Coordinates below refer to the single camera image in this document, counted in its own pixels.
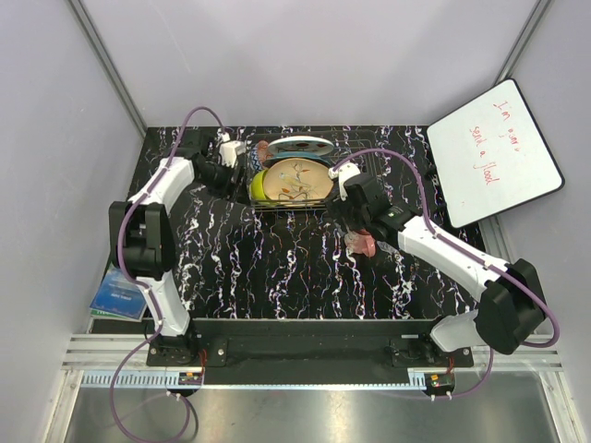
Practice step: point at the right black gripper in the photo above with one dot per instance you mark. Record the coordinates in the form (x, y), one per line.
(342, 207)

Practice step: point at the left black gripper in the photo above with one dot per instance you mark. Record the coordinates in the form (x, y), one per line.
(225, 187)

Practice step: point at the yellow-green bowl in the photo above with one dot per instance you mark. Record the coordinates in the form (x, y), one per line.
(256, 188)

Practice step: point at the pink mug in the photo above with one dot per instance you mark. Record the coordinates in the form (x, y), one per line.
(360, 242)

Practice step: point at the red patterned bowl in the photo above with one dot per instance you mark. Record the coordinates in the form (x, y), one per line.
(258, 155)

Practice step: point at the teal scalloped plate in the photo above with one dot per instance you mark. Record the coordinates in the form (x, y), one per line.
(298, 157)

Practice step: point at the peach bird plate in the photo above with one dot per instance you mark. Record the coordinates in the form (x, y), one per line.
(297, 181)

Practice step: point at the white watermelon plate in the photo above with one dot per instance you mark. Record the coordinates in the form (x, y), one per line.
(309, 144)

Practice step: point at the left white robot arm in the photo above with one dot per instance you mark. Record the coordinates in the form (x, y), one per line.
(142, 240)

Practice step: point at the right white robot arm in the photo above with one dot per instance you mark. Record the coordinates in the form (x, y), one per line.
(510, 297)

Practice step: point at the clear glass cup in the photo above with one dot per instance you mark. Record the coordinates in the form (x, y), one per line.
(387, 248)

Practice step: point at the white whiteboard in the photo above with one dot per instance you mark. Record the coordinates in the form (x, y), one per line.
(490, 156)

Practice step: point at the landscape cover book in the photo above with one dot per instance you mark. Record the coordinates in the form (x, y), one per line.
(117, 298)

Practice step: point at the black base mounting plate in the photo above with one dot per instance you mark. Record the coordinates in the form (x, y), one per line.
(225, 343)

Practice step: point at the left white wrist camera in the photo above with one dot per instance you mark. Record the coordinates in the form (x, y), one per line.
(229, 150)

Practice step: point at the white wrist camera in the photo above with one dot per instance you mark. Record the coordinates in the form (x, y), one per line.
(229, 150)
(342, 174)

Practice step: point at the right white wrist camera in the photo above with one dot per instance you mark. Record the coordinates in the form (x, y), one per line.
(342, 174)

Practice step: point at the wire dish rack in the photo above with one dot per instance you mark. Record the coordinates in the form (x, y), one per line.
(346, 142)

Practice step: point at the aluminium slotted rail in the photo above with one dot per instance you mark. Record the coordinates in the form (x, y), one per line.
(114, 360)

